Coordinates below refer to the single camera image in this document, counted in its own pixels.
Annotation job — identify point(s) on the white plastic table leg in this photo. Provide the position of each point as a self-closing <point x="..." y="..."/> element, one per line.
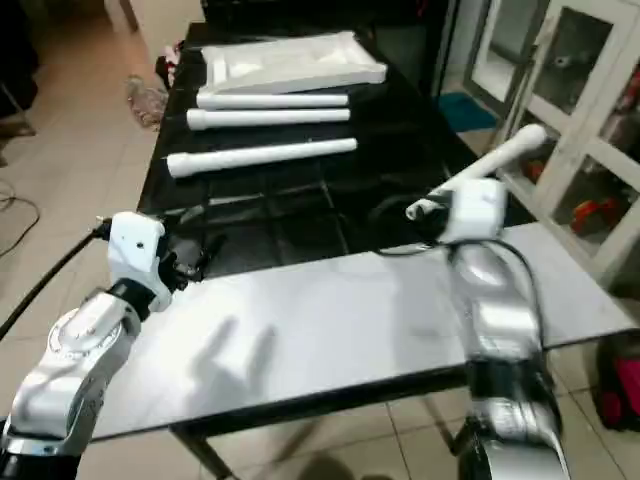
<point x="270" y="100"/>
<point x="510" y="152"/>
<point x="260" y="156"/>
<point x="270" y="117"/>

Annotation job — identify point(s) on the white plastic table top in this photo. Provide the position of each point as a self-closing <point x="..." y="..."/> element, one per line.
<point x="300" y="65"/>

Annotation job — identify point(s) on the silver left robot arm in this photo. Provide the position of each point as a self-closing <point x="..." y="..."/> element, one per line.
<point x="70" y="370"/>

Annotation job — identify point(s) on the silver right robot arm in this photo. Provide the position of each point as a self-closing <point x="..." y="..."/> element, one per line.
<point x="500" y="340"/>

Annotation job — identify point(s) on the blue plastic stool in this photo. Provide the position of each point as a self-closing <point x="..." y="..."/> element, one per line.
<point x="465" y="110"/>

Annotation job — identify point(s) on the black table mat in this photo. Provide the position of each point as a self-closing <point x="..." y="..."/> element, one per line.
<point x="380" y="120"/>

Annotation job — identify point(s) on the white side table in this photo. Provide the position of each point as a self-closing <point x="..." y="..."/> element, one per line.
<point x="330" y="330"/>

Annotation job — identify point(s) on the patterned fabric bag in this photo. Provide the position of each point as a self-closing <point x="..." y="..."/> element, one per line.
<point x="147" y="98"/>

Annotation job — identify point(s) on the white glass door cabinet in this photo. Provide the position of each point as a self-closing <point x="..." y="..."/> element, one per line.
<point x="600" y="245"/>

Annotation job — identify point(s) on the black side table leg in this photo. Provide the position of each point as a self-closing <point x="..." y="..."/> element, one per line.
<point x="205" y="455"/>

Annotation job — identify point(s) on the red canister appliance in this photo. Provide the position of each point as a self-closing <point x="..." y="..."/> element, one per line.
<point x="622" y="390"/>

